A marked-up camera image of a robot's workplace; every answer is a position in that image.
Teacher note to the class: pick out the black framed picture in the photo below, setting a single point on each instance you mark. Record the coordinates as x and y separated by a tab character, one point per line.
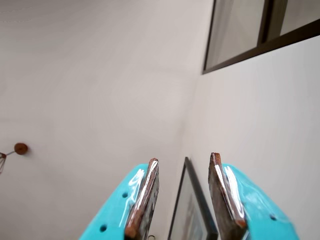
192	180

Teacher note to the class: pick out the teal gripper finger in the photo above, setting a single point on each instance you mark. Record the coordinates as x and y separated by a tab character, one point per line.
117	212
250	207

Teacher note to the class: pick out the dark framed window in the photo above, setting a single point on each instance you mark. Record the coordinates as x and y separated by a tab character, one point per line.
262	42

